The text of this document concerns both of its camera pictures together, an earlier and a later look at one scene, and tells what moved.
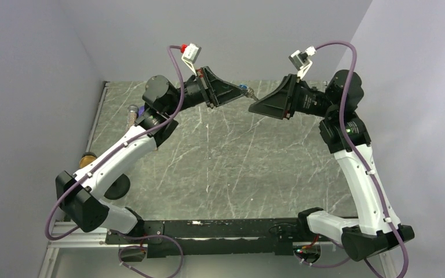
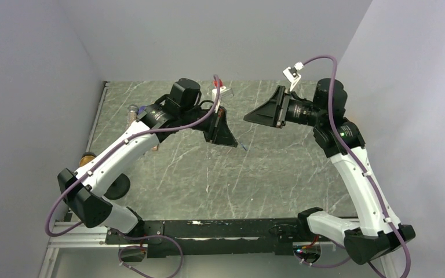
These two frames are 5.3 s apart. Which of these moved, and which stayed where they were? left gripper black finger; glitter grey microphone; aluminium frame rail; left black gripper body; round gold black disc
Moved: left gripper black finger; left black gripper body
Stayed: glitter grey microphone; aluminium frame rail; round gold black disc
